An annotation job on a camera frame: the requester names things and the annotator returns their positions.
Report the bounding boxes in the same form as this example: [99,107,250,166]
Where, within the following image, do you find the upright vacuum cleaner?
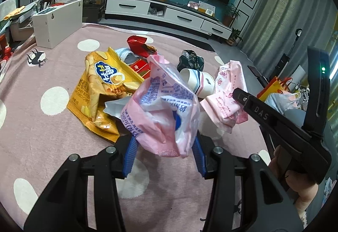
[273,29,303,82]

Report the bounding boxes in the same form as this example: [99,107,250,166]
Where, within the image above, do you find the person's right hand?
[268,146,320,212]

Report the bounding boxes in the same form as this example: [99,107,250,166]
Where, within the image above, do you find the clear blue plastic package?
[115,48,139,65]

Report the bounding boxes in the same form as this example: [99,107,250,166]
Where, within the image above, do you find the pink printed wrapper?
[199,60,249,133]

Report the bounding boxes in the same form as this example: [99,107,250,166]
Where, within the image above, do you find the grey curtain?
[239,0,338,85]

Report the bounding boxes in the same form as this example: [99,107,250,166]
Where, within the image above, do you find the dark flat object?
[248,66,268,85]

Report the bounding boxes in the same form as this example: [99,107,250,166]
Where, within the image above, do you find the white pink paper cup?
[180,68,215,98]

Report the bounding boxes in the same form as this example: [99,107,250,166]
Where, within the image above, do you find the red snack wrapper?
[127,35,157,58]

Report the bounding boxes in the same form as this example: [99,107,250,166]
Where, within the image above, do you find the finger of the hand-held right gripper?
[232,88,304,141]

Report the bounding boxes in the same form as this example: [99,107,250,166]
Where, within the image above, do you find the pink plastic bag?
[121,55,200,158]

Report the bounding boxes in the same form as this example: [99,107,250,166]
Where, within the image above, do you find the red patterned carton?
[129,59,151,80]

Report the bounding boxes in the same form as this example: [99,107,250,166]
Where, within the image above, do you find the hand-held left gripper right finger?
[191,135,305,232]

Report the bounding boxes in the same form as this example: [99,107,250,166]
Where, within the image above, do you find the white box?
[32,0,83,50]

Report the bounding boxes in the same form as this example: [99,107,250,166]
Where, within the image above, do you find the desk calendar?
[198,1,216,15]

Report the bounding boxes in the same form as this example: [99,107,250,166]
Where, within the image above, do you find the large dark planter with plants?
[79,0,106,24]

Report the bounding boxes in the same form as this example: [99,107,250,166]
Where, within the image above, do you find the white television cabinet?
[105,0,239,44]

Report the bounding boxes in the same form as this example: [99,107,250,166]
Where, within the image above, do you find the yellow paper bag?
[257,77,293,103]

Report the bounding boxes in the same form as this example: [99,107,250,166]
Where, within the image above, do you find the tall potted plant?
[224,3,242,27]

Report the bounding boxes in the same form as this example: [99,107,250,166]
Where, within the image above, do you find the small potted plant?
[227,28,243,46]

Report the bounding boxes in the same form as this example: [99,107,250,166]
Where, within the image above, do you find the yellow chips bag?
[67,47,144,143]

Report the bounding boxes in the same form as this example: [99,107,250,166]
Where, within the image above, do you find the crumpled black plastic bag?
[177,50,206,72]

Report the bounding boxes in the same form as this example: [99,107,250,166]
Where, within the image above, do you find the pink dotted blanket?
[0,23,280,232]

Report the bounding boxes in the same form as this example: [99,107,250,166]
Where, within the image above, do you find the pale plastic bag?
[264,91,304,116]

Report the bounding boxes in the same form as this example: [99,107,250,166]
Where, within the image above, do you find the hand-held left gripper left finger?
[23,135,138,232]

